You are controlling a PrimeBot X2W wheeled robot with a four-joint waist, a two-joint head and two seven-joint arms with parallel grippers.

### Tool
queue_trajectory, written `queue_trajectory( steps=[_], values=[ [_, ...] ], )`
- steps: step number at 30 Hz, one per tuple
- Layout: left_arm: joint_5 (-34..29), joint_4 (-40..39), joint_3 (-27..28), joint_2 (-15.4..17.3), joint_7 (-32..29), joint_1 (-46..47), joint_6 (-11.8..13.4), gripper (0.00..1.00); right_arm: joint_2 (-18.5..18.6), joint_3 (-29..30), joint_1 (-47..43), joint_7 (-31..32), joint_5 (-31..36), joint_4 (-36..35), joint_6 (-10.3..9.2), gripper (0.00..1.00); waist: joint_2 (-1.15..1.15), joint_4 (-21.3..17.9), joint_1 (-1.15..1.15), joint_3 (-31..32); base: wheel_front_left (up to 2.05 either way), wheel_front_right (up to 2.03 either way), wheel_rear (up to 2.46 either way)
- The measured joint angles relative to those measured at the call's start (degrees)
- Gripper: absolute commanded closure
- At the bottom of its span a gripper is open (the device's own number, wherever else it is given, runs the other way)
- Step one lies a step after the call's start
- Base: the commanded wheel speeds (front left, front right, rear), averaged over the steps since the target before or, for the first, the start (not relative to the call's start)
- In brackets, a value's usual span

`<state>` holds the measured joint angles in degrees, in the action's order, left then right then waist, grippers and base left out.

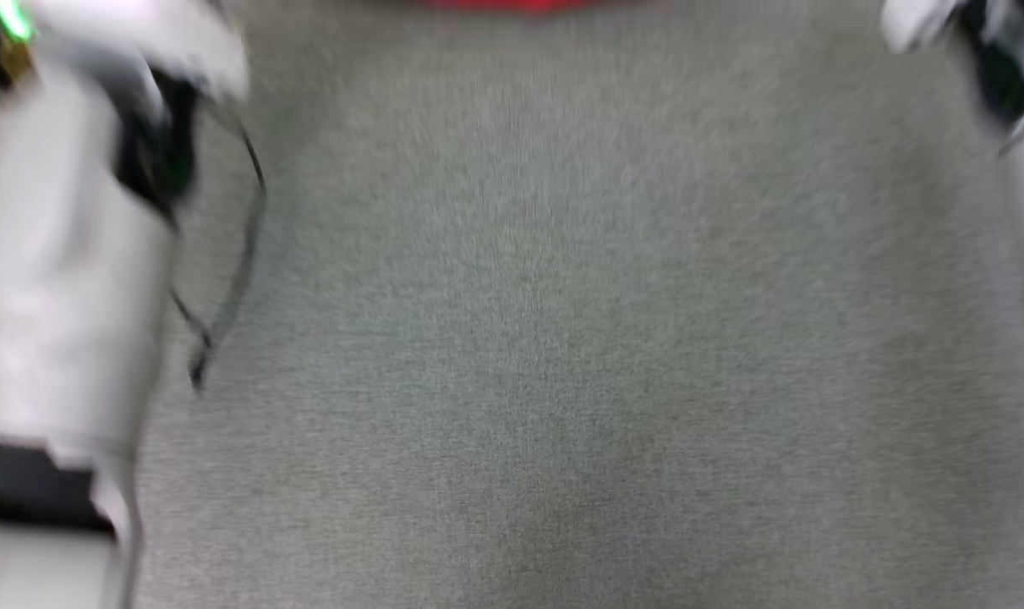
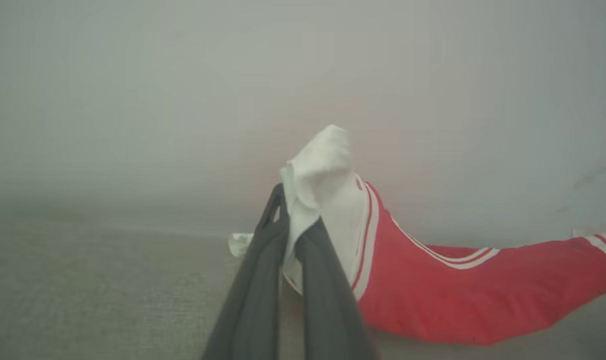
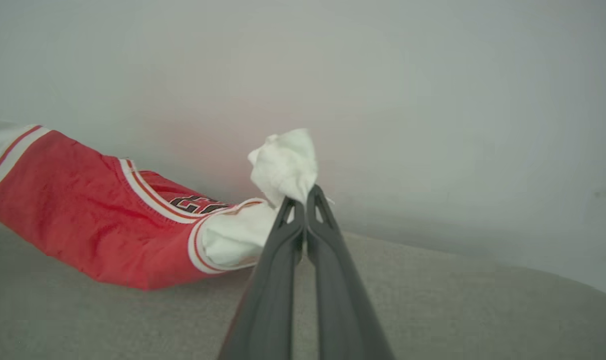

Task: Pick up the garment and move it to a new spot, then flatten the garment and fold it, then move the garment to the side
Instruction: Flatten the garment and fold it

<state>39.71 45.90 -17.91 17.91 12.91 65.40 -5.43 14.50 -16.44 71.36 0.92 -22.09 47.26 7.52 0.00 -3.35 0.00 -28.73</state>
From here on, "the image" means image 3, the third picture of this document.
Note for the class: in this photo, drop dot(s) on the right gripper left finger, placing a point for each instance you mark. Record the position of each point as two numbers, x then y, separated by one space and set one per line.
270 305

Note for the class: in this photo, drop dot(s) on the red basketball jersey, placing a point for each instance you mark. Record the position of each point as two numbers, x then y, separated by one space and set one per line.
82 215

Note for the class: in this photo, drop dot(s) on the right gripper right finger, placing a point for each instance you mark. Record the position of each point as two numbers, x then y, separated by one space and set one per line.
343 305

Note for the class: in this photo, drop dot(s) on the grey fabric sofa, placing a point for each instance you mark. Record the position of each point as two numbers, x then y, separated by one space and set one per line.
458 315

